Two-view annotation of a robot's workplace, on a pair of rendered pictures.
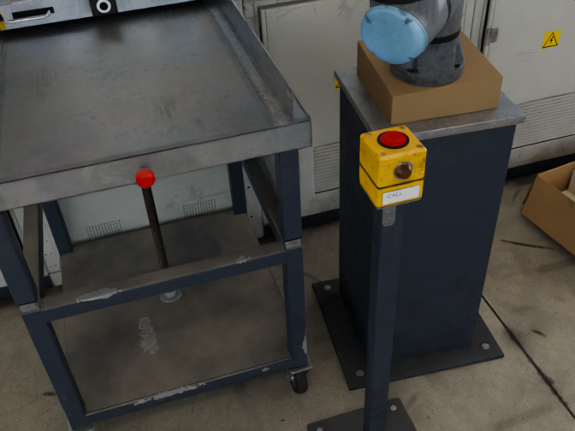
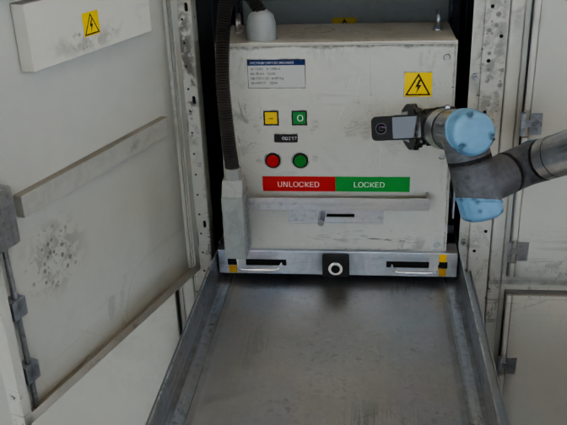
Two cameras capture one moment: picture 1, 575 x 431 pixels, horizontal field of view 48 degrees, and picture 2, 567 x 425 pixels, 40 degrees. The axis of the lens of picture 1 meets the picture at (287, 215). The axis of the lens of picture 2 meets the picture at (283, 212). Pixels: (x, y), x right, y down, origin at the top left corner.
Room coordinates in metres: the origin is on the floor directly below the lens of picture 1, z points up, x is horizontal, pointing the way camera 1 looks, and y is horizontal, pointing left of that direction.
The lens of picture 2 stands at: (0.06, -0.06, 1.72)
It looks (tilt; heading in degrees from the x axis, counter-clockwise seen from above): 24 degrees down; 22
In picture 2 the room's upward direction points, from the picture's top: 2 degrees counter-clockwise
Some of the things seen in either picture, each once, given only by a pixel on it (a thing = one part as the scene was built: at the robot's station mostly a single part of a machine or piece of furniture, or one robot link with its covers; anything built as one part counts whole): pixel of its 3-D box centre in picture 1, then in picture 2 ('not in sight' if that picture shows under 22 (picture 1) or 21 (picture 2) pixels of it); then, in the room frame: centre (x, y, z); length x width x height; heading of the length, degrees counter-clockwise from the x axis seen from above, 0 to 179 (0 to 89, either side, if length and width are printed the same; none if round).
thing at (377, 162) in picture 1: (391, 166); not in sight; (0.85, -0.17, 0.85); 0.08 x 0.08 x 0.10; 15
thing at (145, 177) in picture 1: (144, 175); not in sight; (0.91, 0.24, 0.82); 0.04 x 0.03 x 0.03; 15
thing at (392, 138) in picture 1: (393, 141); not in sight; (0.85, -0.17, 0.90); 0.04 x 0.04 x 0.02
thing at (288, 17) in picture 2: not in sight; (344, 33); (2.18, 0.58, 1.28); 0.58 x 0.02 x 0.19; 105
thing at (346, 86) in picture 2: not in sight; (335, 157); (1.54, 0.41, 1.15); 0.48 x 0.01 x 0.48; 105
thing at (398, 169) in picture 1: (405, 172); not in sight; (0.81, -0.18, 0.87); 0.03 x 0.01 x 0.03; 105
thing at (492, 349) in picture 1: (402, 316); not in sight; (1.28, -0.32, 0.01); 0.44 x 0.40 x 0.02; 100
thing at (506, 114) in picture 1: (423, 94); not in sight; (1.28, -0.32, 0.74); 0.32 x 0.32 x 0.02; 10
